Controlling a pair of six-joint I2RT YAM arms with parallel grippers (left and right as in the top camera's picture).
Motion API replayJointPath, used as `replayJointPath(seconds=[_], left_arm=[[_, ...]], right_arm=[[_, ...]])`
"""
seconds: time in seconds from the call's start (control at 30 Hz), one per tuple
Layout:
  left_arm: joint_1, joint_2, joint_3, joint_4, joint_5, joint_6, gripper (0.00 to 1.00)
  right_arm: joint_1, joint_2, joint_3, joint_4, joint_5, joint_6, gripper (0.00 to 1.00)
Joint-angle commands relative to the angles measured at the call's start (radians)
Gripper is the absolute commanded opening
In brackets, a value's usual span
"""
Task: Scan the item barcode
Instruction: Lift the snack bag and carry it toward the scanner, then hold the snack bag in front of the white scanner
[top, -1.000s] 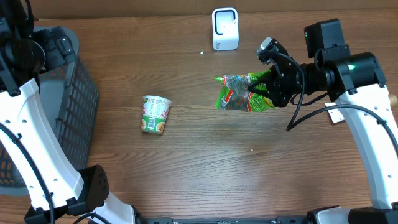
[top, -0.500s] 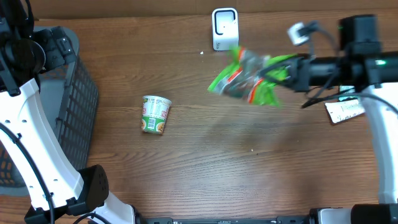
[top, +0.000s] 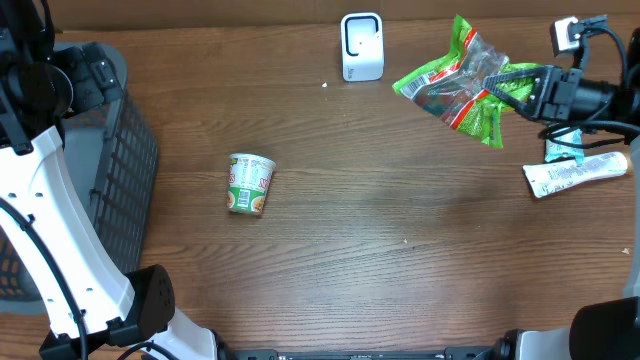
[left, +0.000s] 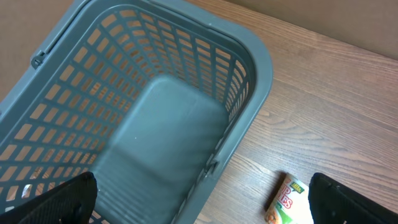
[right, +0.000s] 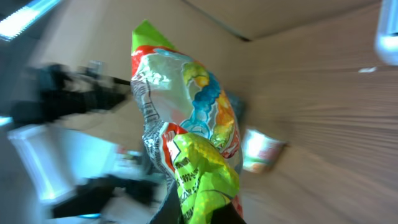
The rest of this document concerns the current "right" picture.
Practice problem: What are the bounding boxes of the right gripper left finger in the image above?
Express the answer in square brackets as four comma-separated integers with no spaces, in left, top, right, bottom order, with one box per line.
[149,186,183,224]

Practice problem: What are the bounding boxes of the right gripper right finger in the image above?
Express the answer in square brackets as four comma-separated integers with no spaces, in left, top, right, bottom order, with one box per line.
[210,203,246,224]

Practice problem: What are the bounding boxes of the instant noodle cup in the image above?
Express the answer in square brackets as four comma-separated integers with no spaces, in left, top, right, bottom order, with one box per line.
[242,129,287,174]

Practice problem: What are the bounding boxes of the green snack bag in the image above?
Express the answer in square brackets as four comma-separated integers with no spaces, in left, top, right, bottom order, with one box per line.
[131,21,243,224]

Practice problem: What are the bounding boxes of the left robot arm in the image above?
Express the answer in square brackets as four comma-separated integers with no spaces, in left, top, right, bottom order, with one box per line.
[8,64,157,218]

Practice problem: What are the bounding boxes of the white barcode scanner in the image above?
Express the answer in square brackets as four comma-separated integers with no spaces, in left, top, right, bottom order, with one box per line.
[374,0,397,66]

